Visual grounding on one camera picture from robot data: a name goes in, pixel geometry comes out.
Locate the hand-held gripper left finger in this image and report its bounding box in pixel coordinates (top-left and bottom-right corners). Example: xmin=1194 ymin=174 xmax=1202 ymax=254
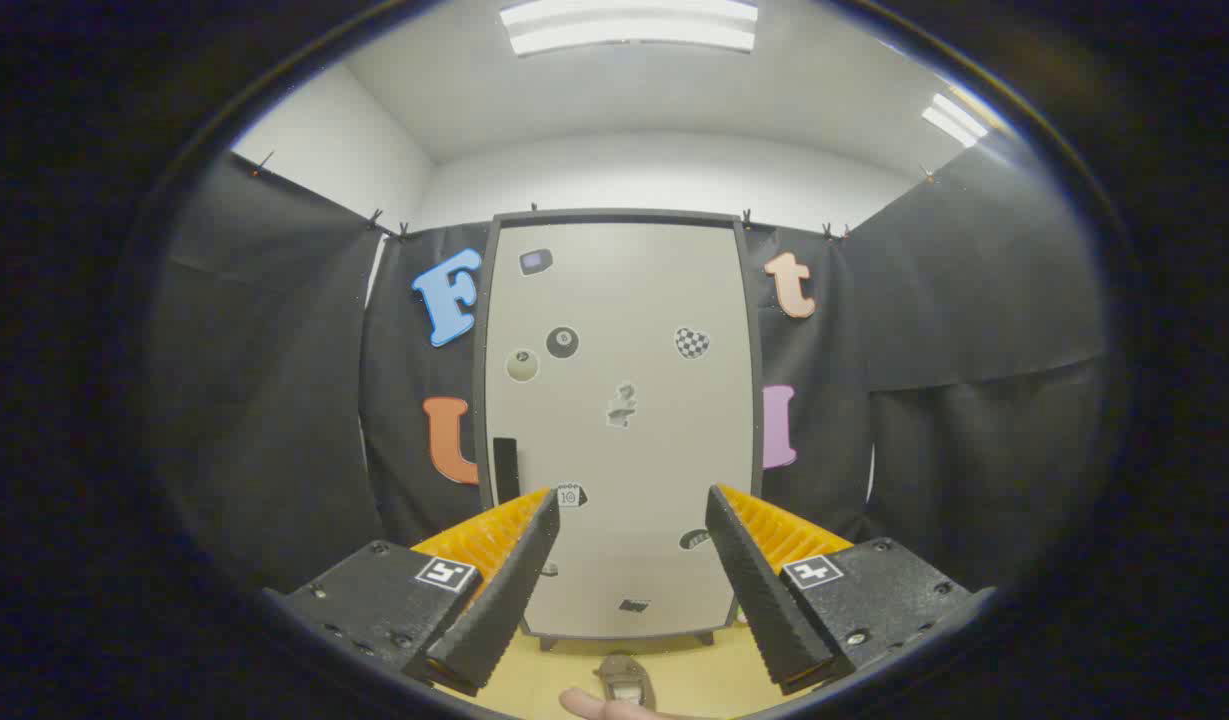
xmin=262 ymin=487 xmax=562 ymax=698

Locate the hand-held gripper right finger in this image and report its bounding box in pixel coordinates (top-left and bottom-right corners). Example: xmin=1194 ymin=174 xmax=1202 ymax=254
xmin=705 ymin=484 xmax=997 ymax=697

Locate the black door handle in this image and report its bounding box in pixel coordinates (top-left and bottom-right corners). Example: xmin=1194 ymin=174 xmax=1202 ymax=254
xmin=493 ymin=437 xmax=521 ymax=504

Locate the brown fluffy shoe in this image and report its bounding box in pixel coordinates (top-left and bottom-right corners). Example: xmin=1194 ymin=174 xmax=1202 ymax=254
xmin=592 ymin=652 xmax=658 ymax=713

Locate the grey shoe cabinet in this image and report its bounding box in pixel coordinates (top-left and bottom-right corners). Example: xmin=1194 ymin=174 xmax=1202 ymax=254
xmin=472 ymin=208 xmax=765 ymax=651

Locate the black backdrop cloth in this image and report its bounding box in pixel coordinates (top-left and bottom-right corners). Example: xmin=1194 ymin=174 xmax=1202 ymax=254
xmin=149 ymin=130 xmax=1110 ymax=601

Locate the small ceiling light panel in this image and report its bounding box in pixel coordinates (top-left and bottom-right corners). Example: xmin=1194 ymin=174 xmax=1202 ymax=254
xmin=921 ymin=92 xmax=990 ymax=149

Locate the large ceiling light panel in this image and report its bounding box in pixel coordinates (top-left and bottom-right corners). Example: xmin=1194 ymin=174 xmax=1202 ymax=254
xmin=499 ymin=0 xmax=760 ymax=57

